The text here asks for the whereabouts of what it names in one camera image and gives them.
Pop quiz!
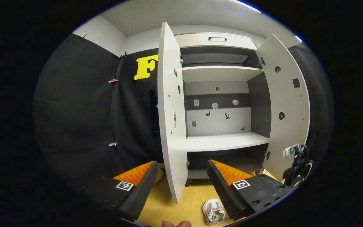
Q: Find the black backdrop cloth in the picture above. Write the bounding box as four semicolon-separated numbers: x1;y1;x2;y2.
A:
33;33;164;189
289;43;335;164

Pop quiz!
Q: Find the beige cabinet drawer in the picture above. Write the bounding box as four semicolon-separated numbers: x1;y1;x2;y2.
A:
175;33;257;51

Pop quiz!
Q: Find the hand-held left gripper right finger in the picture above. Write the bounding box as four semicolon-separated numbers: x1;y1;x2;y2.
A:
207;159;295;221

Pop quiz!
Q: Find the white shoe cabinet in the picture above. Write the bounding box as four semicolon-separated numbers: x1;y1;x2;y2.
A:
157;21;310;204

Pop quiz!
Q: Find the white cabinet door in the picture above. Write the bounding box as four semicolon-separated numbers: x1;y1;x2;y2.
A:
256;34;310;182
157;21;188;204

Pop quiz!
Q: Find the white cabinet shelf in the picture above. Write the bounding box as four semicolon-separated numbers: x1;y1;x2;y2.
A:
181;66;264;83
186;132;269;152

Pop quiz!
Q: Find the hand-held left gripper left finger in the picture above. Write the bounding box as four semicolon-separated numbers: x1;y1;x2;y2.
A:
78;161;159;222

